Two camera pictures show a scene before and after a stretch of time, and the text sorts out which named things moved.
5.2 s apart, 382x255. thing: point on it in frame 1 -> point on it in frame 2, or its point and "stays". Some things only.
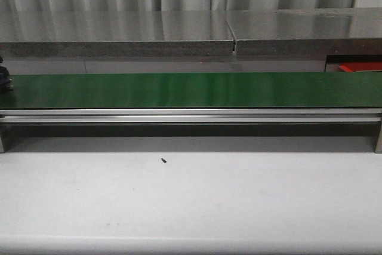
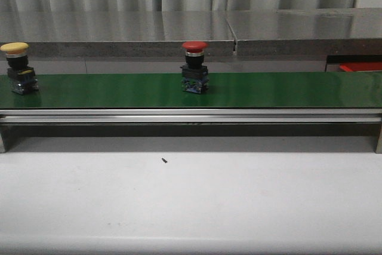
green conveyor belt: (259, 90) stays
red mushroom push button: (5, 85) -> (195, 78)
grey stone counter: (237, 41) stays
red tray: (351, 67) stays
